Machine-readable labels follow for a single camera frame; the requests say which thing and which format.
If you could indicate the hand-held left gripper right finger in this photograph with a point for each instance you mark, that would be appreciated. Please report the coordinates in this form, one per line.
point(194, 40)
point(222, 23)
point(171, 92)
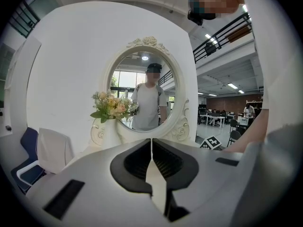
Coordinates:
point(208, 174)

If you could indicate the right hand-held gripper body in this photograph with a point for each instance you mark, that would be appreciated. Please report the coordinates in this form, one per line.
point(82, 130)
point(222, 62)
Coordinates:
point(210, 143)

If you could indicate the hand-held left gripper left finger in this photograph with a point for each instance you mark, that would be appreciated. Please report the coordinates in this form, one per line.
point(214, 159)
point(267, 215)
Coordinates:
point(94, 174)

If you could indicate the person's right forearm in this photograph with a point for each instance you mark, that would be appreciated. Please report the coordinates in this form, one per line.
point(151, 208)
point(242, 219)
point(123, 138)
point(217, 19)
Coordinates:
point(253, 131)

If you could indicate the black office chair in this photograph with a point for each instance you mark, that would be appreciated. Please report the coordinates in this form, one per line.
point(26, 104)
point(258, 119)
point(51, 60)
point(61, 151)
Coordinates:
point(234, 123)
point(234, 136)

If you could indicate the white office table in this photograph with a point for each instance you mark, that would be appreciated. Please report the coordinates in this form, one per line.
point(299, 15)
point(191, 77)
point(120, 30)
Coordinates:
point(215, 117)

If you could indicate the white round vase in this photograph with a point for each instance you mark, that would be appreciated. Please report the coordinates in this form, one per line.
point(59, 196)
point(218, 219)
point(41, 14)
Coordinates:
point(111, 130)

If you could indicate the white and grey office chair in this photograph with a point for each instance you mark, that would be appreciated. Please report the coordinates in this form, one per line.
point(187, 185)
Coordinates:
point(55, 145)

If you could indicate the ceiling light strip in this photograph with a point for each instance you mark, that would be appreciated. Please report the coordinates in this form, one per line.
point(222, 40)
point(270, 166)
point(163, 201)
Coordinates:
point(241, 91)
point(232, 86)

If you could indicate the yellow flower bouquet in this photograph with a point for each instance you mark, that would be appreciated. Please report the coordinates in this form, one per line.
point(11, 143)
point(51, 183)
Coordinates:
point(111, 105)

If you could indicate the blue office chair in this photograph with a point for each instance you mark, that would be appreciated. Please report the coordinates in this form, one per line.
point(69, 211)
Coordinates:
point(29, 141)

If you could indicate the oval white rose-framed mirror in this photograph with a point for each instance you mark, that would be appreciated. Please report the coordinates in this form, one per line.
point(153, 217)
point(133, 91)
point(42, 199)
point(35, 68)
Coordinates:
point(142, 91)

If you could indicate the small black device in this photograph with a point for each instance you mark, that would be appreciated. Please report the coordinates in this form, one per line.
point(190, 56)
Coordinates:
point(8, 128)

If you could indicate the rectangular ceiling light panel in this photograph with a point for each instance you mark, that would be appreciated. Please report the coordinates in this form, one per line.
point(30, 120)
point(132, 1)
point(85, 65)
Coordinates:
point(210, 38)

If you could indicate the black mezzanine railing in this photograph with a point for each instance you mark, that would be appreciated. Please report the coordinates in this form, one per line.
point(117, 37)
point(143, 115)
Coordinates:
point(24, 18)
point(222, 35)

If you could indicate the person's light shirt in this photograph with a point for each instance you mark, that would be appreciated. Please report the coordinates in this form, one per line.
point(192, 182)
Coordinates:
point(279, 55)

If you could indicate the black head-worn camera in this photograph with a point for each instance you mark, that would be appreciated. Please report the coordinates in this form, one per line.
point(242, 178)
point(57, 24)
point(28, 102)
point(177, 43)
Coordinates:
point(196, 18)

